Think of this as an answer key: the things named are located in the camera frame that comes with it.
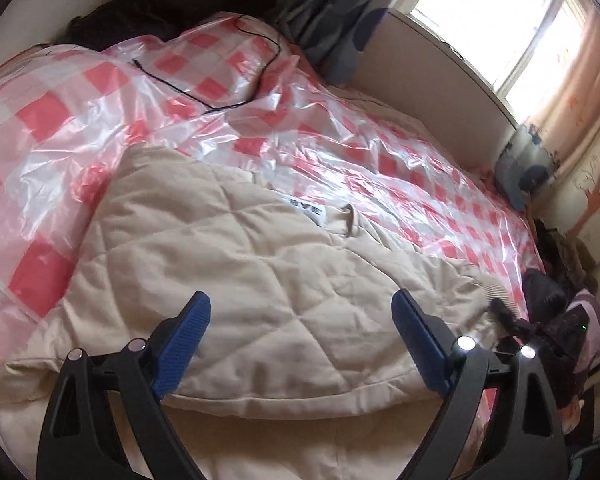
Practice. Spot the blue patterned curtain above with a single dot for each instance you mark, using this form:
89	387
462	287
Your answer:
330	20

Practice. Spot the black clothes pile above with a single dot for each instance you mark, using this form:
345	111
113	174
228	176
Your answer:
170	5

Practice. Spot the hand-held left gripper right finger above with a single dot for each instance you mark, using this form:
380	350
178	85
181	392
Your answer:
420	340

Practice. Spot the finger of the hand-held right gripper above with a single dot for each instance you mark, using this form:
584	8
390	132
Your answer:
502	317

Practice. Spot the beige quilted coat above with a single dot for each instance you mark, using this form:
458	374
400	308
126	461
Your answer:
220	260

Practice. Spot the dark purple jacket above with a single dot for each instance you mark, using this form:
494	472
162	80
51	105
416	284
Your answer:
542	290

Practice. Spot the brown fuzzy garment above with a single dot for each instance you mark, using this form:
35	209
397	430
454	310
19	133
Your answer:
565	250

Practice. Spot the pink curtain with blue hem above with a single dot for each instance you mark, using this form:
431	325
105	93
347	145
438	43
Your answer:
565	100

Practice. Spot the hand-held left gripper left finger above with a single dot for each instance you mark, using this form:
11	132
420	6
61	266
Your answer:
182	345

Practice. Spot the window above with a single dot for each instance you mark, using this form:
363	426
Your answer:
500	15

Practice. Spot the wardrobe with tree decal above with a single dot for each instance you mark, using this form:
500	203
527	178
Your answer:
597	195

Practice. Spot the pink checked plastic sheet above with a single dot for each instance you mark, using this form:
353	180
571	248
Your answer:
105	110

